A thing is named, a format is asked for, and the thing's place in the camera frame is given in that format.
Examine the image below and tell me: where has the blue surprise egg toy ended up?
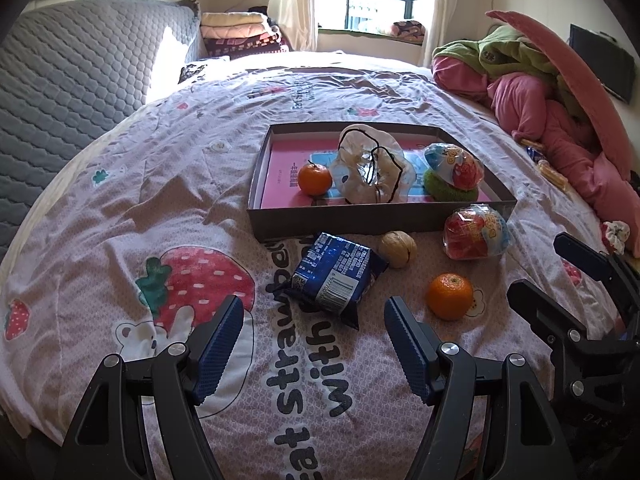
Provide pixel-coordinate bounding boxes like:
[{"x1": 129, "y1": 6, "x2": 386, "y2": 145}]
[{"x1": 442, "y1": 204, "x2": 511, "y2": 261}]

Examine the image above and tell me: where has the brown walnut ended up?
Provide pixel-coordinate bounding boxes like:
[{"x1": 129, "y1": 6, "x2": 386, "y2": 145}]
[{"x1": 378, "y1": 231, "x2": 418, "y2": 269}]

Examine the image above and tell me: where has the blue snack packet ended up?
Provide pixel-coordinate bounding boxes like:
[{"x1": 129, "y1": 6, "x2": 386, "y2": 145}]
[{"x1": 283, "y1": 232, "x2": 388, "y2": 330}]

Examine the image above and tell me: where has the red surprise egg toy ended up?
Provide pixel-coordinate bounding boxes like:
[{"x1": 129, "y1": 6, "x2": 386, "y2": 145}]
[{"x1": 424, "y1": 143, "x2": 484, "y2": 191}]

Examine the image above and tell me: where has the green knitted ring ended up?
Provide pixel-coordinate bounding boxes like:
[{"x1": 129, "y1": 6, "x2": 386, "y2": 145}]
[{"x1": 422, "y1": 169, "x2": 481, "y2": 204}]

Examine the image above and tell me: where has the orange mandarin with stem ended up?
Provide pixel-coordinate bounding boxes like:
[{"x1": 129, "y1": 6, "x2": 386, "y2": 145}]
[{"x1": 297, "y1": 162, "x2": 333, "y2": 197}]

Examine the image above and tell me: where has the white red scrunchie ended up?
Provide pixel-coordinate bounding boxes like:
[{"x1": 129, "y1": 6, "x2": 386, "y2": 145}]
[{"x1": 601, "y1": 221, "x2": 630, "y2": 255}]

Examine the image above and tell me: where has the pink duvet pile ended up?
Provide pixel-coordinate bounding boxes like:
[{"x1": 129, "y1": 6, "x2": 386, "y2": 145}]
[{"x1": 432, "y1": 56, "x2": 639, "y2": 257}]

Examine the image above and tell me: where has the yellow snack packet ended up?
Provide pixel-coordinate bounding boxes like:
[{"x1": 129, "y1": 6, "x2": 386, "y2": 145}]
[{"x1": 536, "y1": 159, "x2": 568, "y2": 192}]

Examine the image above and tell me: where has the blue candy wrapper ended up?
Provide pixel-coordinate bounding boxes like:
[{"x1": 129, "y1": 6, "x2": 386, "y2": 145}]
[{"x1": 527, "y1": 146, "x2": 546, "y2": 164}]

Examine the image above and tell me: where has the orange snack packet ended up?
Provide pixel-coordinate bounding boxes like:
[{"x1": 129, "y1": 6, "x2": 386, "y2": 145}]
[{"x1": 518, "y1": 139, "x2": 546, "y2": 153}]

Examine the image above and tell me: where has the pink pillow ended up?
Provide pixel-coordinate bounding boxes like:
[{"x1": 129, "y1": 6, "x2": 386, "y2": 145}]
[{"x1": 485, "y1": 10, "x2": 634, "y2": 181}]

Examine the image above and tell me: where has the pink strawberry bed sheet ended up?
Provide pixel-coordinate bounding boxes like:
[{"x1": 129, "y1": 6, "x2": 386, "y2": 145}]
[{"x1": 1, "y1": 54, "x2": 615, "y2": 479}]

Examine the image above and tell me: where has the green blanket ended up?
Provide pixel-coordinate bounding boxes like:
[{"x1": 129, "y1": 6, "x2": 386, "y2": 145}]
[{"x1": 432, "y1": 25, "x2": 587, "y2": 122}]

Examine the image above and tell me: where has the dark cardboard box tray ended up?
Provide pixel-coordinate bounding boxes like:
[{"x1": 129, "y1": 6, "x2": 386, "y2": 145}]
[{"x1": 246, "y1": 120, "x2": 518, "y2": 244}]

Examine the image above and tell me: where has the pink and blue book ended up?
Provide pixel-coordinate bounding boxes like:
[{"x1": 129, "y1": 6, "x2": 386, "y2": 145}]
[{"x1": 260, "y1": 138, "x2": 494, "y2": 210}]

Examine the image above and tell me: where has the folded cloth on windowsill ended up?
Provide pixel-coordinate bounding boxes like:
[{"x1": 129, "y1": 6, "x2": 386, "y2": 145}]
[{"x1": 390, "y1": 20, "x2": 425, "y2": 44}]

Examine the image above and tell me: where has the right cream curtain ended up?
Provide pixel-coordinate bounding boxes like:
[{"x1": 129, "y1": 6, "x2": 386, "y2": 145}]
[{"x1": 421, "y1": 0, "x2": 458, "y2": 67}]

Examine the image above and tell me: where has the cream curtain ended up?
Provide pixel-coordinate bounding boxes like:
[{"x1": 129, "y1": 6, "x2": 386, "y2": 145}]
[
  {"x1": 268, "y1": 0, "x2": 318, "y2": 51},
  {"x1": 421, "y1": 0, "x2": 458, "y2": 67}
]

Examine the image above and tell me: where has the grey quilted headboard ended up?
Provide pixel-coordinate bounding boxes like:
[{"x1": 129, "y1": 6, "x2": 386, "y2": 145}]
[{"x1": 1, "y1": 0, "x2": 201, "y2": 252}]

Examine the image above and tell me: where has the left cream curtain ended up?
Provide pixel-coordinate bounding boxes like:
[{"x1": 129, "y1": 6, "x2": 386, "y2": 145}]
[{"x1": 268, "y1": 0, "x2": 318, "y2": 51}]

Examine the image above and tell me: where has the stack of folded blankets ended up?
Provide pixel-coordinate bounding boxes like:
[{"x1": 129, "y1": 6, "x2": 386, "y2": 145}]
[{"x1": 200, "y1": 12, "x2": 292, "y2": 60}]

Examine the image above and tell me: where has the black wall television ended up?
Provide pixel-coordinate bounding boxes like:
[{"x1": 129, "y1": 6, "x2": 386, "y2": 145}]
[{"x1": 568, "y1": 24, "x2": 636, "y2": 104}]

